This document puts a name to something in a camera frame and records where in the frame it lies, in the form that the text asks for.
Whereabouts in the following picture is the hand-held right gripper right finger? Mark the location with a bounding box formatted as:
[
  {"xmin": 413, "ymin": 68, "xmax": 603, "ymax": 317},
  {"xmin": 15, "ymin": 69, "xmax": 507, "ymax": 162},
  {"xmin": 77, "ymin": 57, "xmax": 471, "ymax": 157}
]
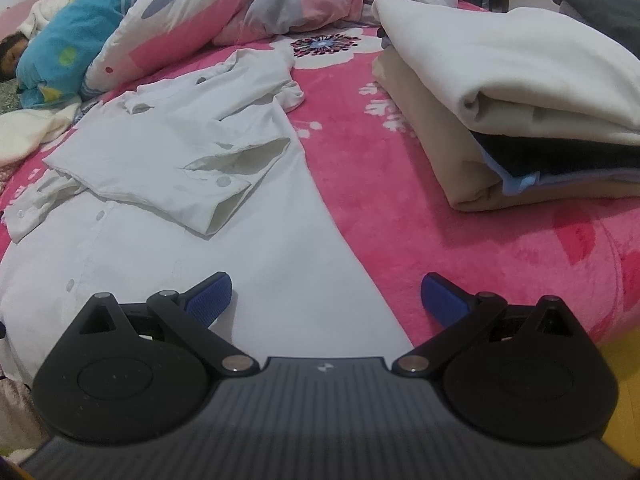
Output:
[{"xmin": 391, "ymin": 272, "xmax": 576, "ymax": 377}]

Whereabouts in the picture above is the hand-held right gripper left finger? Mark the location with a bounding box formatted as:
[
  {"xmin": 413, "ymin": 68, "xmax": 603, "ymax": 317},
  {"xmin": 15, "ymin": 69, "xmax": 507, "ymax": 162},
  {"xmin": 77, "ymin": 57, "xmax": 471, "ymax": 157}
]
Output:
[{"xmin": 70, "ymin": 271, "xmax": 260, "ymax": 377}]

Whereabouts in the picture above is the white shirt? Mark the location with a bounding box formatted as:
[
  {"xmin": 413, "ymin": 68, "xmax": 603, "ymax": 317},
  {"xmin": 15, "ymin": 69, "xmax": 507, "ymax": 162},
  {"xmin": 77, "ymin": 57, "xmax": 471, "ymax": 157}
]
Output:
[{"xmin": 0, "ymin": 49, "xmax": 416, "ymax": 376}]

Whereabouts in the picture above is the pink floral blanket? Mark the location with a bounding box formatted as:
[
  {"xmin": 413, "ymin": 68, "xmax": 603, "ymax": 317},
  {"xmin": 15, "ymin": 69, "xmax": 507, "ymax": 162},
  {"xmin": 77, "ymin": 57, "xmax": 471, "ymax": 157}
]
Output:
[{"xmin": 0, "ymin": 0, "xmax": 640, "ymax": 376}]

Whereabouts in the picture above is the light blue folded garment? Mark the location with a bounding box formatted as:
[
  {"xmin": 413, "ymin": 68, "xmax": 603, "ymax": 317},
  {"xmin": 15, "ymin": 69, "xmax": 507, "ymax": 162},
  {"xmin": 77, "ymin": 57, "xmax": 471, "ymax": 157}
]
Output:
[{"xmin": 479, "ymin": 145, "xmax": 640, "ymax": 197}]

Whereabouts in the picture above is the navy folded garment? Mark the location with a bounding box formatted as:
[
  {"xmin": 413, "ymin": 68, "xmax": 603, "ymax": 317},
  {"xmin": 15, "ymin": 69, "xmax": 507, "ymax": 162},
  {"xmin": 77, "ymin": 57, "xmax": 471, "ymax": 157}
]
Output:
[{"xmin": 470, "ymin": 130, "xmax": 640, "ymax": 182}]

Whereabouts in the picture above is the cream folded garment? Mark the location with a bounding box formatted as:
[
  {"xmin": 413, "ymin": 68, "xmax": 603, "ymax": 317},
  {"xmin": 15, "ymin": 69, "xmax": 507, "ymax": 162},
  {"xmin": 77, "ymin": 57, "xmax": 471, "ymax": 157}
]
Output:
[{"xmin": 371, "ymin": 0, "xmax": 640, "ymax": 147}]

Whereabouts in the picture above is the cream fleece blanket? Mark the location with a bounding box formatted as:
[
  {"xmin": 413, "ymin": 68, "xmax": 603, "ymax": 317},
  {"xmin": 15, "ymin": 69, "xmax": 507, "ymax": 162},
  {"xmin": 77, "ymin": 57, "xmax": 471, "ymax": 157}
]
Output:
[{"xmin": 0, "ymin": 102, "xmax": 81, "ymax": 167}]

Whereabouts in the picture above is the grey patterned pillow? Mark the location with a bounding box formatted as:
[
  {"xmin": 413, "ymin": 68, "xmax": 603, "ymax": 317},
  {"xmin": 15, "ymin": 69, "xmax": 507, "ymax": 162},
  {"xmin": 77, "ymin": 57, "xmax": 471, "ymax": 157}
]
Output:
[{"xmin": 0, "ymin": 80, "xmax": 26, "ymax": 117}]

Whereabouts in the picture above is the sleeping person in blue blanket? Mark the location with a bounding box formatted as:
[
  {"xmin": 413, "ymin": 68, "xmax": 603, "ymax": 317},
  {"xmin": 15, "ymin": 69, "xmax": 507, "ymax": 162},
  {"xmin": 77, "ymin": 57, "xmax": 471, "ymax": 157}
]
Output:
[{"xmin": 15, "ymin": 0, "xmax": 153, "ymax": 109}]

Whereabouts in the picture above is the pink white printed duvet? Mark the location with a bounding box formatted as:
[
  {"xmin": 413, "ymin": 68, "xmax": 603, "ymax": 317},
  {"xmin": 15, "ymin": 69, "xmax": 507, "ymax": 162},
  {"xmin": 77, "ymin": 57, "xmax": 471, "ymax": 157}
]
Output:
[{"xmin": 82, "ymin": 0, "xmax": 473, "ymax": 101}]

